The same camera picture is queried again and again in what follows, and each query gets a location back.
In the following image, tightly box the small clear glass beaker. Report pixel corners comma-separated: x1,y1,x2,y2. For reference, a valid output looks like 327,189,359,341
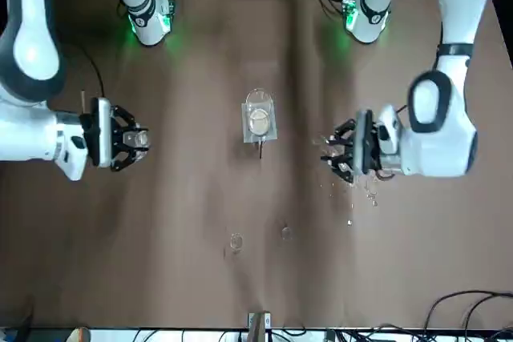
228,231,245,255

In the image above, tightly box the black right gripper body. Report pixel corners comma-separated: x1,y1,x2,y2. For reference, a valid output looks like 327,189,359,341
79,97,122,169

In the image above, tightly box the clear glass conical flask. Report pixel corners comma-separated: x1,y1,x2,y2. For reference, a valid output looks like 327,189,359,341
122,128,152,151

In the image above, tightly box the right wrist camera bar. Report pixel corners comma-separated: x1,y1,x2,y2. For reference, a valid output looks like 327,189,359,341
95,97,112,167

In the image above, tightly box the large clear glass beaker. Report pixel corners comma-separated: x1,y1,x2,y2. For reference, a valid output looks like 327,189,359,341
244,88,277,137

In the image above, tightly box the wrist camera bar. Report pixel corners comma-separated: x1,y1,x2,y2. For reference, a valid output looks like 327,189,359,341
356,109,374,177
95,97,112,167

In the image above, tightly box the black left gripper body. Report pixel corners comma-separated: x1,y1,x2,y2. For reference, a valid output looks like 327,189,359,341
352,111,382,178

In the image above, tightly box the aluminium frame post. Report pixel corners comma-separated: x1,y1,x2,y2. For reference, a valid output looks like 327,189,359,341
247,312,272,342

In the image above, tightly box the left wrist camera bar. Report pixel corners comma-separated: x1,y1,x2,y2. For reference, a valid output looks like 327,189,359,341
356,109,374,177

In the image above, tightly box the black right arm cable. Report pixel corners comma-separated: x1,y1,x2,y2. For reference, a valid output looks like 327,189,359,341
59,42,105,98

